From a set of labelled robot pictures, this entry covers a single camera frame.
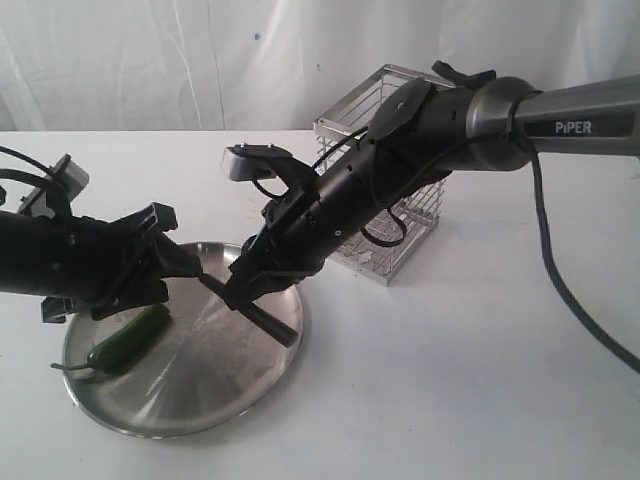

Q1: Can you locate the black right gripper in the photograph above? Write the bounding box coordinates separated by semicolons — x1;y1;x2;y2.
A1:
225;141;395;306

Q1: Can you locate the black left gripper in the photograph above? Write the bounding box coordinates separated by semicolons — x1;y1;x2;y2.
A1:
1;203;203;323

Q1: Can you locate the black kitchen knife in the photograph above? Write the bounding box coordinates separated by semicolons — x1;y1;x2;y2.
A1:
198;273;298;348

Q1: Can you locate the green cucumber with stem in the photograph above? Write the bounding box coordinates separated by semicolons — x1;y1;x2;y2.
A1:
50;304;172;372

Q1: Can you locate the steel wire utensil basket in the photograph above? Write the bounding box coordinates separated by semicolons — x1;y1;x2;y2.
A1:
313;63;459;288

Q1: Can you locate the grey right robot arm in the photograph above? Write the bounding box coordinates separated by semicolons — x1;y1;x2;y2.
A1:
225;62;639;307

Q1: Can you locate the round stainless steel plate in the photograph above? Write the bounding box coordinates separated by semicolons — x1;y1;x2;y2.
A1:
62;241;312;440

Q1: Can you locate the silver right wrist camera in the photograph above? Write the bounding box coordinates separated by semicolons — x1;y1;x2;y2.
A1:
221;143;296;182

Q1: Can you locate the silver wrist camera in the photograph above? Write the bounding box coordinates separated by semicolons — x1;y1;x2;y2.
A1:
18;154;90;219
221;143;296;182

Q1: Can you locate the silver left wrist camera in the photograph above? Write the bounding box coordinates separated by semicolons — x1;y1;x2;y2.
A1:
18;154;90;219

